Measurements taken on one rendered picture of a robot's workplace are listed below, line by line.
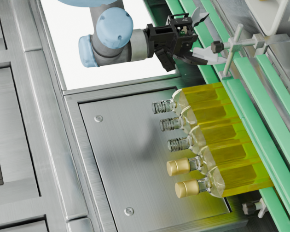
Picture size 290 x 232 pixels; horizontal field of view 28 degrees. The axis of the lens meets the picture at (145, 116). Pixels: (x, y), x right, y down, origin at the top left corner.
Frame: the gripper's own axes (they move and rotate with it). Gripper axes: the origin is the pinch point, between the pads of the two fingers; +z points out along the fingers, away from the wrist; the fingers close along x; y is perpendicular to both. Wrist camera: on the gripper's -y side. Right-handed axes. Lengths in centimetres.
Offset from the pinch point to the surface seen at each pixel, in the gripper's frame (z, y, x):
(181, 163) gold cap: -19.5, -2.8, -29.8
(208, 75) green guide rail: -1.2, -11.1, -3.4
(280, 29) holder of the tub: 12.2, 7.3, -5.1
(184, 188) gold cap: -21.1, -2.1, -36.0
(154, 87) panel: -12.9, -20.7, 1.6
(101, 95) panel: -27.8, -20.8, 1.7
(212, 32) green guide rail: 1.9, -5.2, 5.7
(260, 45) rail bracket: 4.7, 8.0, -9.3
